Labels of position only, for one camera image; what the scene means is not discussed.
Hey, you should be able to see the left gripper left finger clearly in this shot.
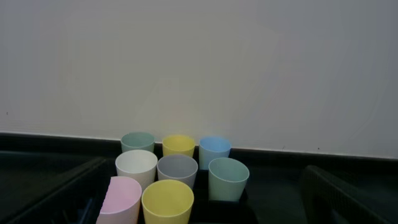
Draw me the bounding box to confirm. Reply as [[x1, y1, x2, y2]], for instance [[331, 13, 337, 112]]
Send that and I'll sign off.
[[0, 157, 110, 224]]

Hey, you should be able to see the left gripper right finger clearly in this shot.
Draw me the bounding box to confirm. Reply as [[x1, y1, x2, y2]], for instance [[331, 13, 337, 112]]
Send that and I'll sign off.
[[300, 164, 391, 224]]

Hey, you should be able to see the pink cup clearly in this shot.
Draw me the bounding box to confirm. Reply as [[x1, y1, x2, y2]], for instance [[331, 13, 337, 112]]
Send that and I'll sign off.
[[95, 175, 143, 224]]

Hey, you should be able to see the yellow cup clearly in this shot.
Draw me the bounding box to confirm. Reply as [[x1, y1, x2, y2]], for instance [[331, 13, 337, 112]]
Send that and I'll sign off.
[[141, 179, 195, 224], [162, 134, 196, 158]]

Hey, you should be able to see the white cup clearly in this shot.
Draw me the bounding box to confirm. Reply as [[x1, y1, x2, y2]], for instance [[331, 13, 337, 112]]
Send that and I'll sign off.
[[115, 149, 159, 191]]

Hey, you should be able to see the green cup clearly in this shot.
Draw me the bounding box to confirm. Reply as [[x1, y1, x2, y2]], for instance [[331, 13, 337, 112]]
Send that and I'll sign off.
[[120, 131, 155, 154], [208, 157, 250, 202]]

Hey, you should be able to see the black tray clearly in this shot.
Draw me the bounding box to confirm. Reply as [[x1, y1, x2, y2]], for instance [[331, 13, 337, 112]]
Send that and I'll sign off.
[[102, 149, 259, 224]]

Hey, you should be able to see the blue cup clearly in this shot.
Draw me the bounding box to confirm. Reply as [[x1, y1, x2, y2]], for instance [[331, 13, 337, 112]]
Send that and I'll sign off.
[[198, 136, 232, 170]]

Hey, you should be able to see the grey cup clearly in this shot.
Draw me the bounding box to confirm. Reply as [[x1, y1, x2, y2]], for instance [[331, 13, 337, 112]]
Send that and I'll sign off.
[[156, 154, 199, 190]]

